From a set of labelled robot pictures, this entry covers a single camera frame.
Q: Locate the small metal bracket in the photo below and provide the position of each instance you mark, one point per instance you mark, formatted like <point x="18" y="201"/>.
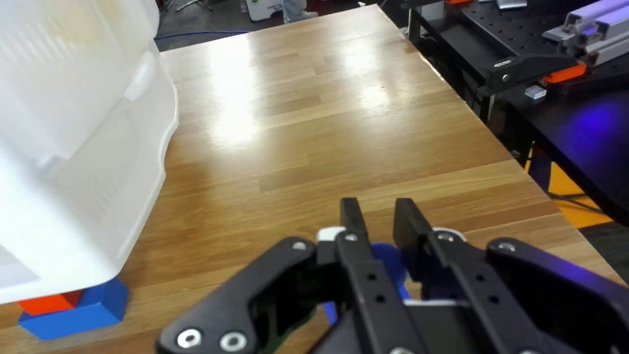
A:
<point x="511" y="2"/>

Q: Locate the orange cup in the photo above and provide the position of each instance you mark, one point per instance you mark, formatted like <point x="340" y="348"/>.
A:
<point x="45" y="303"/>

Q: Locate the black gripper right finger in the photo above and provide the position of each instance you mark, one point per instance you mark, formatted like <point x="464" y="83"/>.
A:
<point x="536" y="301"/>

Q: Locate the white plastic drawer cabinet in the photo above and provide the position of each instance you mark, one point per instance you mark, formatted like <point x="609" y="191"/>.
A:
<point x="65" y="65"/>

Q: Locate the black perforated mounting board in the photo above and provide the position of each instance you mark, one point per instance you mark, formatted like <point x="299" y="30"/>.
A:
<point x="483" y="32"/>

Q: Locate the small white connector block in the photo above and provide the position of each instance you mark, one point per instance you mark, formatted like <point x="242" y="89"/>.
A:
<point x="535" y="93"/>

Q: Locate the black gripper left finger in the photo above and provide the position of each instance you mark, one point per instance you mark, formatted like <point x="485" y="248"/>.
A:
<point x="326" y="307"/>

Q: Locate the blue hex bolt toy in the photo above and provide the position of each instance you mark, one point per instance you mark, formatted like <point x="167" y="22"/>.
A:
<point x="391" y="262"/>

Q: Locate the orange flat floor object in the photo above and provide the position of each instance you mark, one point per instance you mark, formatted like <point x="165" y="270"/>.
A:
<point x="570" y="197"/>

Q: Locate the black clamp with orange trigger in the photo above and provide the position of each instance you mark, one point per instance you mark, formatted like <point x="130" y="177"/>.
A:
<point x="458" y="2"/>
<point x="523" y="65"/>

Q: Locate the blue block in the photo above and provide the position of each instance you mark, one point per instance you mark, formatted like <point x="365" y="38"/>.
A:
<point x="84" y="315"/>

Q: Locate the aluminium extrusion bar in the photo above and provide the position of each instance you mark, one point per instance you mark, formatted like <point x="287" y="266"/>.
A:
<point x="595" y="22"/>

